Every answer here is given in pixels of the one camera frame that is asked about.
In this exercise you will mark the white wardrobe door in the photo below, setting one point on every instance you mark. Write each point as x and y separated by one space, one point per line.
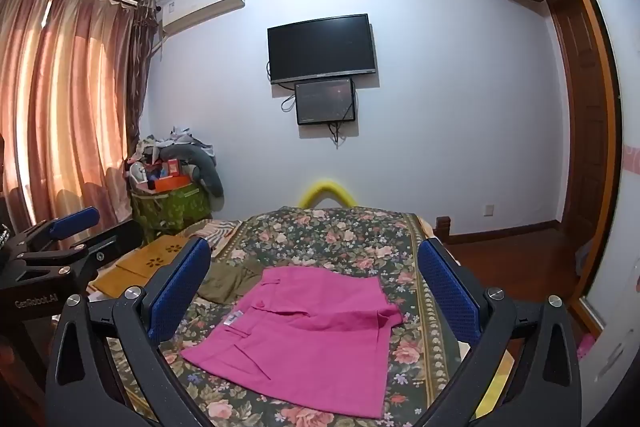
615 157

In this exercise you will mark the floral bedspread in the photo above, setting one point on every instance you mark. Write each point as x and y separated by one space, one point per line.
340 242

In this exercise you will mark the black wall television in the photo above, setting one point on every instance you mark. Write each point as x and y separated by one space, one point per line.
321 48

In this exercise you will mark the white wall socket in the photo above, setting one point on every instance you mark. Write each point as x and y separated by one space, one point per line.
489 209

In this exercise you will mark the orange box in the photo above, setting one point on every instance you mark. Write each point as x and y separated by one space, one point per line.
170 183

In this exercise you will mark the green laundry hamper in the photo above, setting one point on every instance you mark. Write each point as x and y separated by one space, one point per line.
172 212

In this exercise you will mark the mustard mat with flower cut-outs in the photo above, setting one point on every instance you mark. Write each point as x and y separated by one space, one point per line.
160 254

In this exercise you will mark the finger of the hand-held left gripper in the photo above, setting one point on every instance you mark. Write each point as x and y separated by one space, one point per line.
75 220
117 239

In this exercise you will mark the wooden bed post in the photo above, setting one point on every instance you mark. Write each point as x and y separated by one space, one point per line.
443 227

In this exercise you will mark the olive green pants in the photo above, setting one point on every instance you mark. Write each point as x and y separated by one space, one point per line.
227 284

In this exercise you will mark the yellow foam pillow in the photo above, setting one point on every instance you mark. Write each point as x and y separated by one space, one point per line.
326 193

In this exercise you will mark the grey plush pillow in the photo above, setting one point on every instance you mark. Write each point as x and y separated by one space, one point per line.
207 169

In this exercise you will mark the wooden door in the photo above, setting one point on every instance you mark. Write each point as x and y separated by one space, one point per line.
580 117

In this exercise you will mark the small black wall panel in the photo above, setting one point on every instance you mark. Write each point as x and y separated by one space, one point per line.
325 102

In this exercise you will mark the pink curtain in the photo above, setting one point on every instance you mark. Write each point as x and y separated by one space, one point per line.
65 107

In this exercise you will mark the white air conditioner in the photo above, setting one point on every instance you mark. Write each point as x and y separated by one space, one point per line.
200 4

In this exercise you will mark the pink pants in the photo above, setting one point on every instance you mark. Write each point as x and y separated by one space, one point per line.
310 337

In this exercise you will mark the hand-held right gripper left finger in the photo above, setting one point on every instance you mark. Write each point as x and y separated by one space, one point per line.
180 288

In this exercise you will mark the striped cloth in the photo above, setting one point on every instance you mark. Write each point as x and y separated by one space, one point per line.
220 234

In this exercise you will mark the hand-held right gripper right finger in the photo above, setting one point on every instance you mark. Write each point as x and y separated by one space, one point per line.
446 288

